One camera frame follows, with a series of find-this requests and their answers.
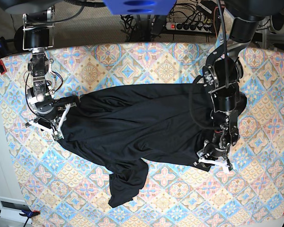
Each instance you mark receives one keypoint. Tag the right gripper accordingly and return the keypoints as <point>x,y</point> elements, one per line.
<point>49,120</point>

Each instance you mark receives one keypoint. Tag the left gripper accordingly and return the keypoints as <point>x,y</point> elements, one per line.
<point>212,151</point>

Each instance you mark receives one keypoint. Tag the black t-shirt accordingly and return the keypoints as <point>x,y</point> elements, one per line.
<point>121,128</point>

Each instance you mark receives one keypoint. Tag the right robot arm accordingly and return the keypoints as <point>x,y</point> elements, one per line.
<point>38,23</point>

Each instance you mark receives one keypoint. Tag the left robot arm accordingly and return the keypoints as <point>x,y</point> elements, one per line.
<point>222,73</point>

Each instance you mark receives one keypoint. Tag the patterned colourful tablecloth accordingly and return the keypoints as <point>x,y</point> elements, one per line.
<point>70,191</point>

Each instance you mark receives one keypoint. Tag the black round stool seat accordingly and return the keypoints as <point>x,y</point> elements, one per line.
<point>18,40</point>

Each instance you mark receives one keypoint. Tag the blue clamp bottom left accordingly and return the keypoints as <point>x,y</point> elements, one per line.
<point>26,214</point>

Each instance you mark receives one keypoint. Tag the white box with dark window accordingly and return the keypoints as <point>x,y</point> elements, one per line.
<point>13,204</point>

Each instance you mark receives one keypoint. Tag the white power strip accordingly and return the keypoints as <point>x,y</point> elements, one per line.
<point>190,27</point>

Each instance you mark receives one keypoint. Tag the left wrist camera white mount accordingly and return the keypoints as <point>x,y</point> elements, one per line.
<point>223,164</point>

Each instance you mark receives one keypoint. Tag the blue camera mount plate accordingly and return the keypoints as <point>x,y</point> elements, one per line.
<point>139,7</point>

